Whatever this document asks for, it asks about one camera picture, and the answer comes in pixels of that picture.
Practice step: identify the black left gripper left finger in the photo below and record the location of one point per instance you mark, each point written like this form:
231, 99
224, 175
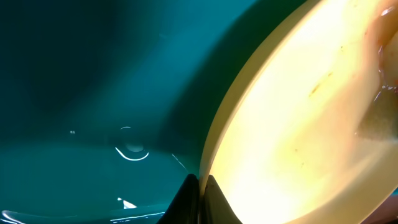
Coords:
184, 207

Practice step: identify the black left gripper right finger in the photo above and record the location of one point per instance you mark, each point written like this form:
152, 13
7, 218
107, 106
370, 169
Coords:
215, 207

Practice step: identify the green yellow scrub sponge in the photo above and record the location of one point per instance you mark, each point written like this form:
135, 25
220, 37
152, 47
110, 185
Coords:
380, 120

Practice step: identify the teal plastic tray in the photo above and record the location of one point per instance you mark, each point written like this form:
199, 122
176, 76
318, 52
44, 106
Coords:
106, 105

